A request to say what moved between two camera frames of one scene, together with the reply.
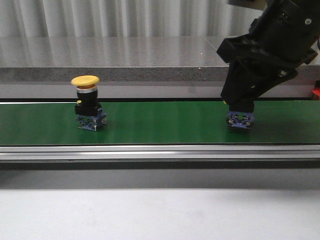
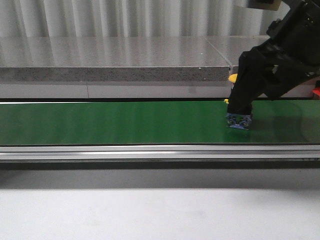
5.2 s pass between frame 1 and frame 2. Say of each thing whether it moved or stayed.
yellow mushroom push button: moved
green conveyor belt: stayed
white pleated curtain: stayed
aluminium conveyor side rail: stayed
